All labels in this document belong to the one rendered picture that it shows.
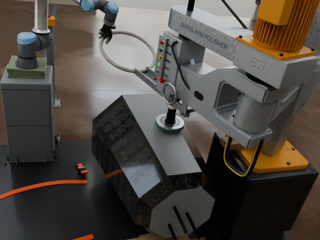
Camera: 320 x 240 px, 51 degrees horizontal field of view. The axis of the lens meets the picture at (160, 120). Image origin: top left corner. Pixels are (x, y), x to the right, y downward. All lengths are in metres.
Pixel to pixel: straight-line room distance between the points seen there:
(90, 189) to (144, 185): 1.06
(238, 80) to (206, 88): 0.25
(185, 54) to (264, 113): 0.65
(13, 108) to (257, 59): 2.17
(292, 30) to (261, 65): 0.20
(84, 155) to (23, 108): 0.80
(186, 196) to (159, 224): 0.26
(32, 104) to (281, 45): 2.17
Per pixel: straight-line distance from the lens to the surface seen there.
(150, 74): 2.69
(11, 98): 3.10
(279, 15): 1.54
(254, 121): 1.82
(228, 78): 1.85
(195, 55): 2.21
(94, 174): 3.29
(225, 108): 2.02
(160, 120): 2.48
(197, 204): 2.24
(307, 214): 3.55
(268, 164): 2.55
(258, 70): 1.68
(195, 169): 2.17
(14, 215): 2.99
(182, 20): 2.07
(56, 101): 4.44
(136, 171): 2.27
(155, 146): 2.30
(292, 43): 1.67
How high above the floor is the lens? 2.19
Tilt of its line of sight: 31 degrees down
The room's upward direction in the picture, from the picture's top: 9 degrees clockwise
